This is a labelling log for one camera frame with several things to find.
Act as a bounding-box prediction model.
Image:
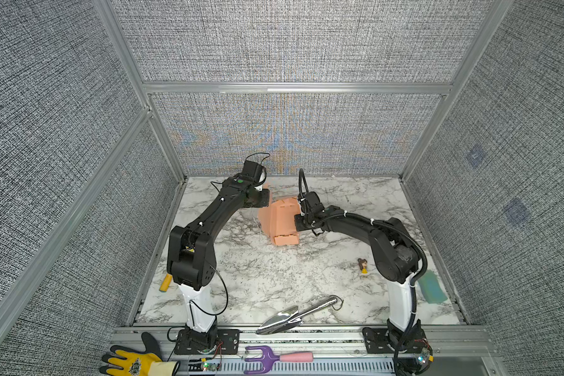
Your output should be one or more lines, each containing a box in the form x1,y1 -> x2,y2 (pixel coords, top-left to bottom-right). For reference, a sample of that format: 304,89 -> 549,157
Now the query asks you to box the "pink paper box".
258,197 -> 301,246

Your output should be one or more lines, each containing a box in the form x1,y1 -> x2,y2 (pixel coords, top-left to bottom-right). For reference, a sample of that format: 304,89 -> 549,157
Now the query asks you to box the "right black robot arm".
295,191 -> 428,353

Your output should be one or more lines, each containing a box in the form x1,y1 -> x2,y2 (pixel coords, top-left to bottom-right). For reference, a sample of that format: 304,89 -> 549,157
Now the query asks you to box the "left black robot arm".
166,159 -> 269,354

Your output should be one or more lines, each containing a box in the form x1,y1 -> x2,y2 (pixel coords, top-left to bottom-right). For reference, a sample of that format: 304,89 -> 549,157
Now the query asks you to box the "small brown yellow figurine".
357,258 -> 368,275

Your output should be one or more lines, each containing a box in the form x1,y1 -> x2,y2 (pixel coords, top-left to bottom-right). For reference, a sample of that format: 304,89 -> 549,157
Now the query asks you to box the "metal garden trowel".
255,295 -> 344,335

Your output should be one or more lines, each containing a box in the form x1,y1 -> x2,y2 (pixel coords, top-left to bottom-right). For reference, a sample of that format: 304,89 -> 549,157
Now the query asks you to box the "teal sponge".
418,270 -> 447,304

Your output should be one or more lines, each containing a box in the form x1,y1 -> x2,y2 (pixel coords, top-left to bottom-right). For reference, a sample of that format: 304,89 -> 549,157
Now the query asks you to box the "purple pink hand rake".
244,346 -> 314,375

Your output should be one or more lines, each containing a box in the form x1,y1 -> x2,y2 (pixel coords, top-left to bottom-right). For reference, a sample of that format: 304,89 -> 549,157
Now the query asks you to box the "yellow black work glove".
99,332 -> 180,376

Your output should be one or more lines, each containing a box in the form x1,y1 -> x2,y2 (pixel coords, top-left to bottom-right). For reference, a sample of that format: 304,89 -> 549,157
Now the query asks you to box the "yellow handled tool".
159,274 -> 172,292

